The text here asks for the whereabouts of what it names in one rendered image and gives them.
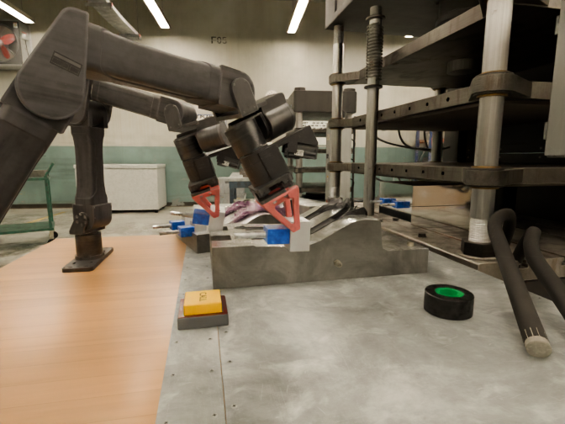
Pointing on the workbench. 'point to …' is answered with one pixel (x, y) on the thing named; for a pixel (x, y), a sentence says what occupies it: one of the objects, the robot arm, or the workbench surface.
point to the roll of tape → (449, 302)
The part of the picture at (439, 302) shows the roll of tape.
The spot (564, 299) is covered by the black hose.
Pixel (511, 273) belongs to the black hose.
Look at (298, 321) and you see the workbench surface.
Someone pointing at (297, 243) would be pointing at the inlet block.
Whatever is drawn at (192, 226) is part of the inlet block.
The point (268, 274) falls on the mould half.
